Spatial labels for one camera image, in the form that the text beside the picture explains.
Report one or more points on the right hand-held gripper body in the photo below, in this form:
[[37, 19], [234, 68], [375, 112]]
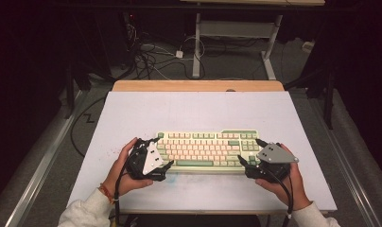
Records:
[[274, 154]]

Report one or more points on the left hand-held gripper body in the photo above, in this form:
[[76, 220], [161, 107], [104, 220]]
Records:
[[151, 159]]

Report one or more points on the green and pink keyboard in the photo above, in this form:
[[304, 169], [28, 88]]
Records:
[[204, 149]]

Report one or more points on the person's left hand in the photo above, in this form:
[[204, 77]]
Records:
[[116, 179]]

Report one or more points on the person's right hand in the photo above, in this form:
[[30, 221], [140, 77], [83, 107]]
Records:
[[298, 189]]

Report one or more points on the wooden table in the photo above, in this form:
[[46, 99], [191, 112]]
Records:
[[195, 85]]

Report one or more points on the person's right white sleeve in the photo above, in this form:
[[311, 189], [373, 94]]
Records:
[[315, 217]]

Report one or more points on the person's white sleeve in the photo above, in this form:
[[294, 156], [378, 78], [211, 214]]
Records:
[[315, 217], [85, 211]]

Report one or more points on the black stand leg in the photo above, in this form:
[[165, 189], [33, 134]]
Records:
[[69, 94], [329, 101]]

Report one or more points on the person's left white sleeve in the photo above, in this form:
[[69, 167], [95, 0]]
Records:
[[85, 211]]

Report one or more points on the white power adapter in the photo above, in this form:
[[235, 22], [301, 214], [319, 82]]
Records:
[[179, 54]]

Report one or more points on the beige box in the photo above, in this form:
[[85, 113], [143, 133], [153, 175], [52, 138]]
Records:
[[308, 46]]

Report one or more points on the aluminium rail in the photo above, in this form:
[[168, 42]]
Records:
[[38, 176], [346, 170]]

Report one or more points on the white metal desk frame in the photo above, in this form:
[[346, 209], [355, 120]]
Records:
[[233, 29]]

